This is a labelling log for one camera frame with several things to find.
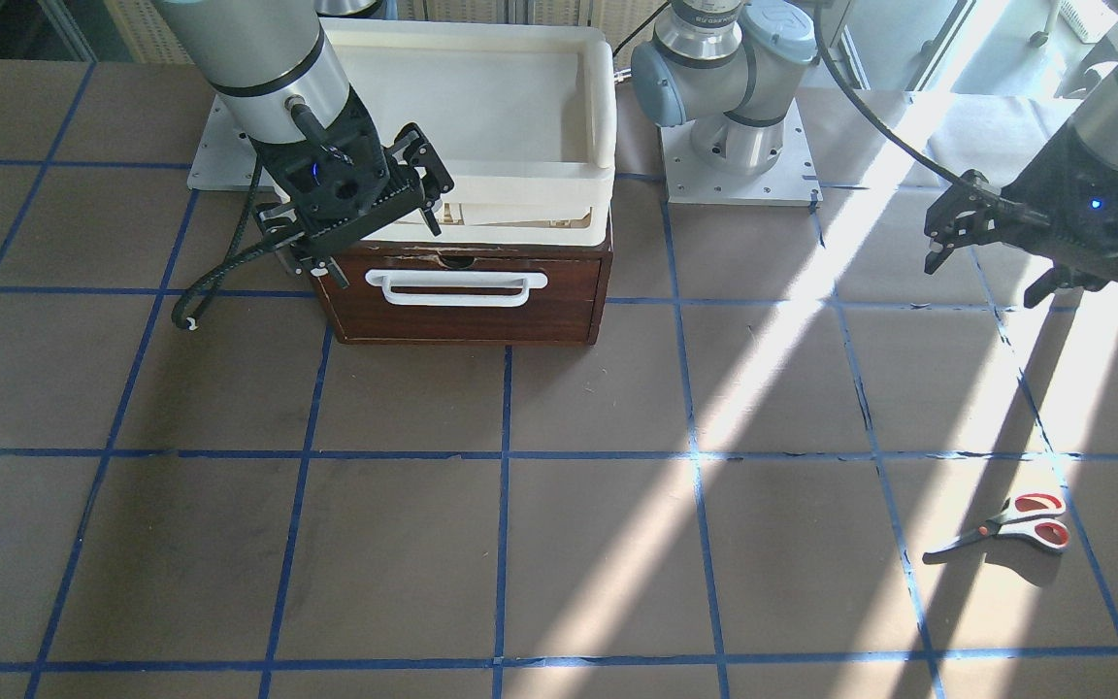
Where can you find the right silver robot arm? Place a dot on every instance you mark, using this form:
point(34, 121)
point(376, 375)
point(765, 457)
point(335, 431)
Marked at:
point(274, 67)

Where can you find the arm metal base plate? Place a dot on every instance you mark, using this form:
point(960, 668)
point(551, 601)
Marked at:
point(716, 161)
point(226, 158)

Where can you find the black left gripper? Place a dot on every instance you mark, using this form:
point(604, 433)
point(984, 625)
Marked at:
point(1041, 192)

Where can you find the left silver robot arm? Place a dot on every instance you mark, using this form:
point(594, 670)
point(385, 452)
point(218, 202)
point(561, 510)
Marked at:
point(729, 71)

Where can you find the white drawer handle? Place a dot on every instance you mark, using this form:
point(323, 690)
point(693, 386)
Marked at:
point(456, 288)

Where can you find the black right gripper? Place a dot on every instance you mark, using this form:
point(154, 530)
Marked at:
point(275, 171)

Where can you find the red handled scissors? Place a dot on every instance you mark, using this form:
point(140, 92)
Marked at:
point(1033, 517)

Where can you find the dark wooden drawer box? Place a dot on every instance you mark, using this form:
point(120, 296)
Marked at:
point(566, 312)

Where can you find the cream plastic tray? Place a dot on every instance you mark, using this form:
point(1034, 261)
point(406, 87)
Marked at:
point(523, 117)

